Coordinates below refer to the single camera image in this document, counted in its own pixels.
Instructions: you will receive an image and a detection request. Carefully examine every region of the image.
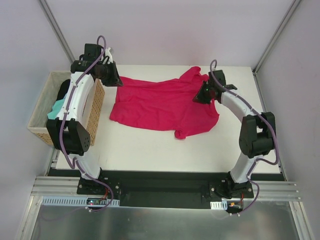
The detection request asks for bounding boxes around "wicker laundry basket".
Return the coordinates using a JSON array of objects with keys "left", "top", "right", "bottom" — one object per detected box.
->
[{"left": 27, "top": 71, "right": 105, "bottom": 146}]

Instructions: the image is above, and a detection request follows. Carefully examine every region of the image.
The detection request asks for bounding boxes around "teal t shirt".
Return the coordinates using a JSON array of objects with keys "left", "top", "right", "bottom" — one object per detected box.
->
[{"left": 47, "top": 99, "right": 65, "bottom": 120}]

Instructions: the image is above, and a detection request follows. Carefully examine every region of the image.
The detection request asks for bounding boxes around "white cable duct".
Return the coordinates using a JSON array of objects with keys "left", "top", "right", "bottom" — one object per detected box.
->
[
  {"left": 210, "top": 200, "right": 228, "bottom": 211},
  {"left": 42, "top": 196, "right": 120, "bottom": 208}
]

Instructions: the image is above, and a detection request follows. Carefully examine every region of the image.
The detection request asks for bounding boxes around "black t shirt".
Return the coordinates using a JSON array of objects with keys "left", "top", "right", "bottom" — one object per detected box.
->
[{"left": 56, "top": 79, "right": 71, "bottom": 101}]

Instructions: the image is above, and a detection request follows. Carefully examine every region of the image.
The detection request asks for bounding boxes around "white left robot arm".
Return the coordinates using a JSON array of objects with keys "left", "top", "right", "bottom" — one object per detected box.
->
[{"left": 46, "top": 43, "right": 123, "bottom": 195}]

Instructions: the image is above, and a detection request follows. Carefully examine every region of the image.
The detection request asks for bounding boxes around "right white cable duct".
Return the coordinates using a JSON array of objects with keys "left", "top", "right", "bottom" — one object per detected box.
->
[{"left": 210, "top": 200, "right": 228, "bottom": 211}]

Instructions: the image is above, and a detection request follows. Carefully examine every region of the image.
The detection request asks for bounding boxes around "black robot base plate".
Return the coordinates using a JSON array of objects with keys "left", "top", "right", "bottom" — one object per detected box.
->
[{"left": 76, "top": 170, "right": 254, "bottom": 209}]

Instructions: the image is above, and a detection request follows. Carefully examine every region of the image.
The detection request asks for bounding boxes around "left aluminium frame post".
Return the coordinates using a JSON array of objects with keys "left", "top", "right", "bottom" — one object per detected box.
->
[{"left": 37, "top": 0, "right": 76, "bottom": 70}]

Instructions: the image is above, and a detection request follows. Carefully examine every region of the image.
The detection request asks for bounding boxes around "right aluminium frame post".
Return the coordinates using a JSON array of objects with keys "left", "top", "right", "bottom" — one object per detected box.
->
[{"left": 252, "top": 0, "right": 303, "bottom": 76}]

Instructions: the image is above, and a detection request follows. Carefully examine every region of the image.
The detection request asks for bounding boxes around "aluminium frame post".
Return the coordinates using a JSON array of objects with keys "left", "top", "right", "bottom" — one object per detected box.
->
[
  {"left": 252, "top": 0, "right": 303, "bottom": 76},
  {"left": 37, "top": 0, "right": 76, "bottom": 70}
]

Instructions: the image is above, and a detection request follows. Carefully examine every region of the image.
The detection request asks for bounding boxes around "left white cable duct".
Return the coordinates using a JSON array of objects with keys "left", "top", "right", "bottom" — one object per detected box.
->
[{"left": 42, "top": 196, "right": 120, "bottom": 208}]

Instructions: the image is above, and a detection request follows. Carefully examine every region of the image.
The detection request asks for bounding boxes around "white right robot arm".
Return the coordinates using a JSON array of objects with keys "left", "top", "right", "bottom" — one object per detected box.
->
[{"left": 193, "top": 70, "right": 279, "bottom": 198}]

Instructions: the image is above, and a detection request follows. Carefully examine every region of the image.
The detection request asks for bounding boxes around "pink t shirt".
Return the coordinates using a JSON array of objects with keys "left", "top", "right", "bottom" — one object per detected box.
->
[{"left": 109, "top": 66, "right": 220, "bottom": 140}]

